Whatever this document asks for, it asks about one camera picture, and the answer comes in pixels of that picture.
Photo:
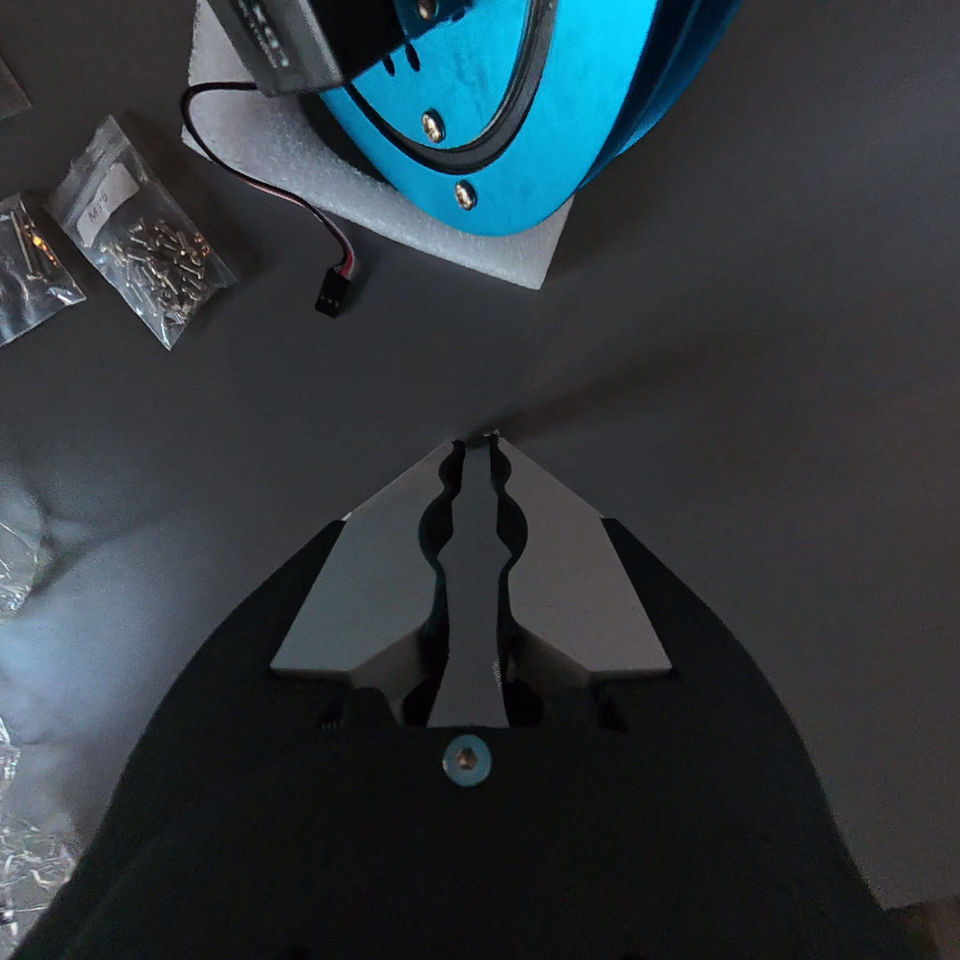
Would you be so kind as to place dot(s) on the blue round metal robot base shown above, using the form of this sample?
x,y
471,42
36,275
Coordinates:
x,y
570,90

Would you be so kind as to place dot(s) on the black servo motor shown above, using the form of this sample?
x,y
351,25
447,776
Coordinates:
x,y
292,52

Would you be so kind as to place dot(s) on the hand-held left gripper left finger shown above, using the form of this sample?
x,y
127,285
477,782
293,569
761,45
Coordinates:
x,y
352,592

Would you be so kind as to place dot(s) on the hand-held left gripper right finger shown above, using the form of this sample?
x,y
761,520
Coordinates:
x,y
581,592

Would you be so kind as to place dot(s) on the crumpled clear plastic wrap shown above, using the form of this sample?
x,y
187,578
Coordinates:
x,y
22,862

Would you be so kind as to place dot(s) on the clear plastic bag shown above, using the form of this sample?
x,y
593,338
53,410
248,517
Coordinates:
x,y
9,94

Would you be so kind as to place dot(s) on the labelled bag of small screws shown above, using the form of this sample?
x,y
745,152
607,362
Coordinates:
x,y
150,255

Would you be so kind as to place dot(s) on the dark grey desk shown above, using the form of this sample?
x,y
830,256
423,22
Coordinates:
x,y
712,375

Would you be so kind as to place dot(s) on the white foam sheet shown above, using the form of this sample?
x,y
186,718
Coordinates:
x,y
450,247

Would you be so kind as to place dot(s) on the clear bag of long screws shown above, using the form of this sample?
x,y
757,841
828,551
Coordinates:
x,y
30,270

